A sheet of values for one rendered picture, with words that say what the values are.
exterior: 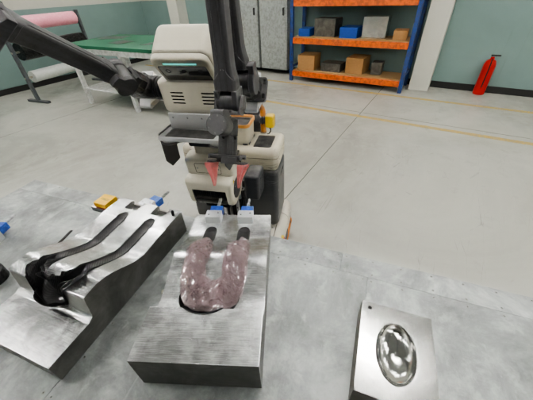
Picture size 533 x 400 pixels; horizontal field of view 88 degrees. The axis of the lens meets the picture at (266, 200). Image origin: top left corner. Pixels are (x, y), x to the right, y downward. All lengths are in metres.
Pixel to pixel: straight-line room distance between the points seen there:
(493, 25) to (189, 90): 5.10
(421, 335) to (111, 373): 0.69
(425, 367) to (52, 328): 0.82
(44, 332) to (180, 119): 0.78
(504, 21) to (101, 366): 5.76
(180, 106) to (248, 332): 0.86
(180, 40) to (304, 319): 0.92
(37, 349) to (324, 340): 0.65
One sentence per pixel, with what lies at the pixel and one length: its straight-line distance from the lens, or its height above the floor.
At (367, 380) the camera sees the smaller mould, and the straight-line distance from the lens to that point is 0.66.
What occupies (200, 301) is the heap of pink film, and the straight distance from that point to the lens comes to 0.71.
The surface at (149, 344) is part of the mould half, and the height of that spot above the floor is 0.91.
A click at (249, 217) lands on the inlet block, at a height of 0.88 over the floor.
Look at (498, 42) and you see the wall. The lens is 5.77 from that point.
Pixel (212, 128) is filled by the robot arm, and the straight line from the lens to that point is 0.77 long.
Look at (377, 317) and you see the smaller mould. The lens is 0.73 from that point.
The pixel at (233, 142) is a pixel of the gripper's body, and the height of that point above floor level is 1.12.
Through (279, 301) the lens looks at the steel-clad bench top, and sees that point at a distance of 0.80.
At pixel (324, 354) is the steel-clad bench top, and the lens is 0.74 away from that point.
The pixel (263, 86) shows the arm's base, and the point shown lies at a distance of 1.08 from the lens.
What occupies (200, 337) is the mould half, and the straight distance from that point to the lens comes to 0.65.
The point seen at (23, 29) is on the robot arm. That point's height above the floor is 1.42.
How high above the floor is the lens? 1.48
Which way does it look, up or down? 38 degrees down
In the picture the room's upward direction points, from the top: 3 degrees counter-clockwise
